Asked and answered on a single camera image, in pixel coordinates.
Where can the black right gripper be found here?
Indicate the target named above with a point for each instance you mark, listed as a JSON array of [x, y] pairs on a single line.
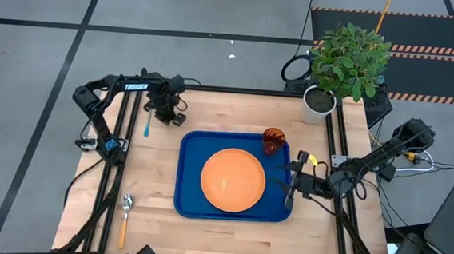
[[313, 186]]

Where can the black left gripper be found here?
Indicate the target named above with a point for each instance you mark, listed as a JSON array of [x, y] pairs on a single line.
[[166, 103]]

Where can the red translucent cup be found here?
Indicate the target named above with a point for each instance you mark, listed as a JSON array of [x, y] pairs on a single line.
[[273, 140]]

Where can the orange plate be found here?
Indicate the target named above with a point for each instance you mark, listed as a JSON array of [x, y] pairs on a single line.
[[233, 180]]

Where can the blue plastic tray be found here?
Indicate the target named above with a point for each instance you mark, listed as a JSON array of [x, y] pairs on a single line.
[[191, 172]]

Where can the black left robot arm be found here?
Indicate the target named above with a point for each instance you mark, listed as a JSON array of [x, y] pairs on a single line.
[[135, 86]]

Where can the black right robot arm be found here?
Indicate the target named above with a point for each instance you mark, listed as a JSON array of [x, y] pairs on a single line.
[[381, 154]]

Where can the yellow tag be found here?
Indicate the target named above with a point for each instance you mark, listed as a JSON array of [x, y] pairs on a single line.
[[313, 160]]

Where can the white plant pot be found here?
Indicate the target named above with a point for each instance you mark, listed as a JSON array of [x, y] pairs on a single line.
[[317, 105]]

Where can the black power adapter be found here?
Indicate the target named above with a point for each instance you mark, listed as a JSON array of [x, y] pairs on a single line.
[[387, 172]]

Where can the yellow power plug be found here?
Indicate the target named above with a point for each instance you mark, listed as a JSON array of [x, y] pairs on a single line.
[[410, 156]]

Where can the green leafy plant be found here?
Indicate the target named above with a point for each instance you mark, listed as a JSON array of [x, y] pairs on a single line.
[[348, 59]]

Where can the black hazard-striped floor mat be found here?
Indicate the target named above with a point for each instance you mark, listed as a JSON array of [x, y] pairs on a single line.
[[423, 76]]

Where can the black aluminium table frame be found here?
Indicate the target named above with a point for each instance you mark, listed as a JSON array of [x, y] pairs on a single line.
[[233, 90]]

